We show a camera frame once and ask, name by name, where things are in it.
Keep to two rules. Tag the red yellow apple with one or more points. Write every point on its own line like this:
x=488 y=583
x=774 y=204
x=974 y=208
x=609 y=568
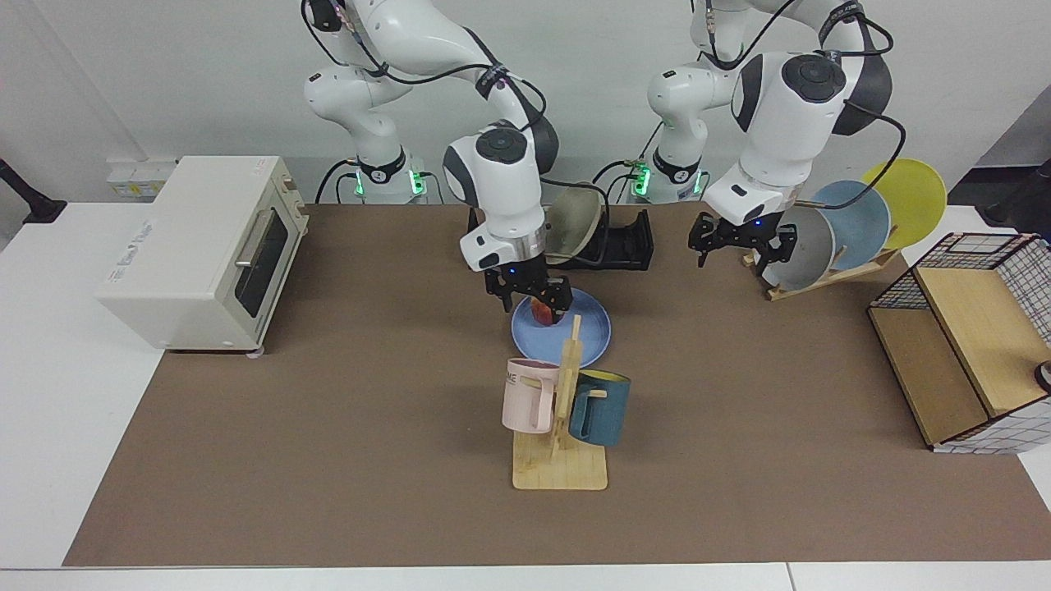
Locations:
x=543 y=313

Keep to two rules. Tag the periwinkle blue plate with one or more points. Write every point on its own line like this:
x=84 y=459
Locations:
x=591 y=328

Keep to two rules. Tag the grey plate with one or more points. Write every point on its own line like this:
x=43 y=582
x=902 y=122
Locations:
x=809 y=250

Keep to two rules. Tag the wooden plate rack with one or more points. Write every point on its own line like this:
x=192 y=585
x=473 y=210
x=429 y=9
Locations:
x=821 y=281

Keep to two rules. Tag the black dish rack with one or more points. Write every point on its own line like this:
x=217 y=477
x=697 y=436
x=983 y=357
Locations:
x=628 y=242

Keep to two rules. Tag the beige plate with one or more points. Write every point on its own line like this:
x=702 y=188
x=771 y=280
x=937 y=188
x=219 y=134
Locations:
x=575 y=217

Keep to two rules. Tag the light blue plate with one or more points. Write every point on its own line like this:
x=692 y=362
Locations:
x=858 y=217

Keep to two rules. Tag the yellow plate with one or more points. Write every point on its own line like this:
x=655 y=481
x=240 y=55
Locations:
x=911 y=197

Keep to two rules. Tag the pink mug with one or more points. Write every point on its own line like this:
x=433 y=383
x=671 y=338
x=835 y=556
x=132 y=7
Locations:
x=525 y=402

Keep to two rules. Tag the dark teal mug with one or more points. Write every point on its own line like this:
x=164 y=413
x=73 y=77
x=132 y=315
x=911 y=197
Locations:
x=603 y=410

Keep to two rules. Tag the wooden cup stand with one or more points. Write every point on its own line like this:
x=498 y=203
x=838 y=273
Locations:
x=558 y=468

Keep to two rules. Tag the brown table cloth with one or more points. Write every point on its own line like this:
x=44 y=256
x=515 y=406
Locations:
x=328 y=460

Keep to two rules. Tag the black background object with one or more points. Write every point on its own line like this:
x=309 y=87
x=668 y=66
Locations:
x=1022 y=201

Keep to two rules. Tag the dark round object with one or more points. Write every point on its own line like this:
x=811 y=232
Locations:
x=1044 y=377

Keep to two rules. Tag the pale toaster oven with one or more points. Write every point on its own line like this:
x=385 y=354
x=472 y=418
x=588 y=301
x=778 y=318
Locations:
x=181 y=254

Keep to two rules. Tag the black stand foot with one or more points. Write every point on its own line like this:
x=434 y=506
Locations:
x=33 y=205

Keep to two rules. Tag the white wall socket strip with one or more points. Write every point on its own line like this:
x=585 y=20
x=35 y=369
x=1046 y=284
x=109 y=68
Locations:
x=139 y=179

